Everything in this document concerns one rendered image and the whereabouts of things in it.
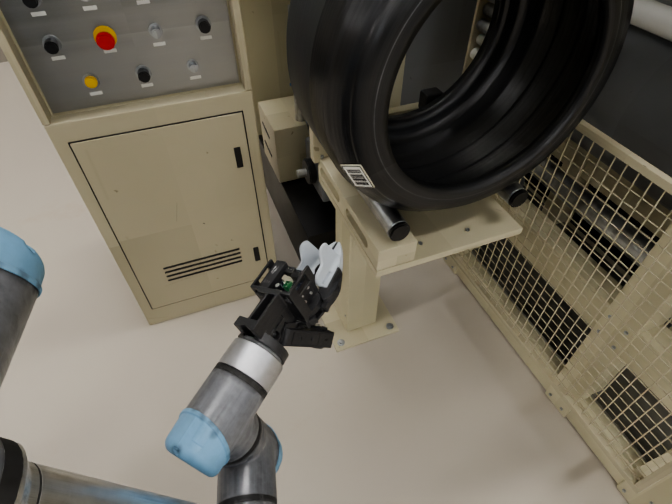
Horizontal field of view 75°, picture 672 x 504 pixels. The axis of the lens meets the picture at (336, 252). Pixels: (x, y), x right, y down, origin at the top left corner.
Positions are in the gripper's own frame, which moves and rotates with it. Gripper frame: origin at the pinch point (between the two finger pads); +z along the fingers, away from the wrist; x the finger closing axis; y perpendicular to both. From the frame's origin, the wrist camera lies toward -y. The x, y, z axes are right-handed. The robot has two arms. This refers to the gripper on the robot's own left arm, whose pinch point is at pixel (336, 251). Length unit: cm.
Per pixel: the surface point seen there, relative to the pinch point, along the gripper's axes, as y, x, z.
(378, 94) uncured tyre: 18.0, -6.9, 14.8
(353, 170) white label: 6.4, 0.7, 12.5
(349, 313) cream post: -79, 49, 35
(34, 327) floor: -46, 157, -23
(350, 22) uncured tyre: 27.7, -5.5, 16.0
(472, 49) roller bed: -8, 5, 83
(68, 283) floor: -46, 165, -1
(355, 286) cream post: -66, 42, 38
